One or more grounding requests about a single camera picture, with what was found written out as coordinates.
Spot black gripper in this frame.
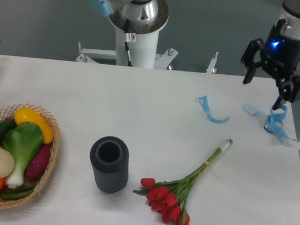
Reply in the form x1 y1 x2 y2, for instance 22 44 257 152
241 19 300 110

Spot red tulip bouquet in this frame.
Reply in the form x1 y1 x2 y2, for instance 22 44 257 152
133 139 233 225

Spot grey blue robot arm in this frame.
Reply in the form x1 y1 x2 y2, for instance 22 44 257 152
88 0 300 110

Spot crumpled blue ribbon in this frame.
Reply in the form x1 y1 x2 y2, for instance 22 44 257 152
263 104 296 141

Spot blue ribbon strip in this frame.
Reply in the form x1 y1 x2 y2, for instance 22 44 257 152
196 95 230 124

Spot dark grey ribbed vase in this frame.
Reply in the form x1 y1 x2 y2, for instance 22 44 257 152
90 136 129 193

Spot yellow squash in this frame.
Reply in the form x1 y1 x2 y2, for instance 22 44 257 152
11 105 58 145

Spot purple sweet potato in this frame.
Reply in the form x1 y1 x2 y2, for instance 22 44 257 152
25 144 51 181

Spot green bok choy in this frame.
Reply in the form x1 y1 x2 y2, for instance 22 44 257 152
2 122 44 189

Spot green beans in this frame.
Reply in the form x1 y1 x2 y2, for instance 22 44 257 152
0 183 36 201

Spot woven wicker basket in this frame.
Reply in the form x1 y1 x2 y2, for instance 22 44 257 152
0 103 61 210

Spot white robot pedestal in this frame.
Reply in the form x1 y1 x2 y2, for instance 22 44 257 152
75 18 222 81

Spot black cable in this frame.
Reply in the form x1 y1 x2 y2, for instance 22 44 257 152
119 18 139 68

